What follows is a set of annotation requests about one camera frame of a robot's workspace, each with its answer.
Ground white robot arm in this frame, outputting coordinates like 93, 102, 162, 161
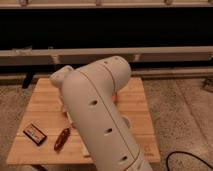
50, 56, 153, 171

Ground brown bottle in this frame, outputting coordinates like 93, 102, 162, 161
54, 128, 70, 151

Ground grey cup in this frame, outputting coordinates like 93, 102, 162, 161
122, 116, 131, 128

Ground beige sponge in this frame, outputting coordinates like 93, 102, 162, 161
82, 144, 90, 157

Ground wooden table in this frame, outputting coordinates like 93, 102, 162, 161
6, 77, 160, 165

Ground black orange small box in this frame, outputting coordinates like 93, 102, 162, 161
23, 124, 47, 146

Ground black cable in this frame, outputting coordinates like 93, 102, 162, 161
165, 150, 213, 171

